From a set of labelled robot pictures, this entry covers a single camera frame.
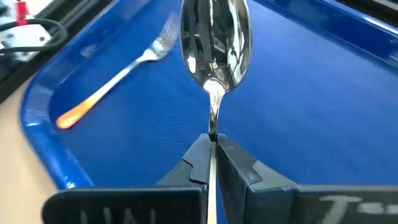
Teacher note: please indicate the silver metal bracket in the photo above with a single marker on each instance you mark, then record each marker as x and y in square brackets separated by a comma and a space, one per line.
[25, 37]

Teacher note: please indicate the blue plastic tray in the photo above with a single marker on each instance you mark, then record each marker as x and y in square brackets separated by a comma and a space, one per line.
[295, 109]

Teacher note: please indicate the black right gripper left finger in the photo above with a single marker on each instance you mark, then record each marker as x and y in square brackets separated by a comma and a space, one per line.
[174, 205]

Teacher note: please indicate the black table frame rail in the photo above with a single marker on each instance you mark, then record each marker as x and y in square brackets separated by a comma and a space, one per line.
[62, 18]

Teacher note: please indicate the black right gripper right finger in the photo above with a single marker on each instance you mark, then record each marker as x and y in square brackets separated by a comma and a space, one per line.
[280, 205]

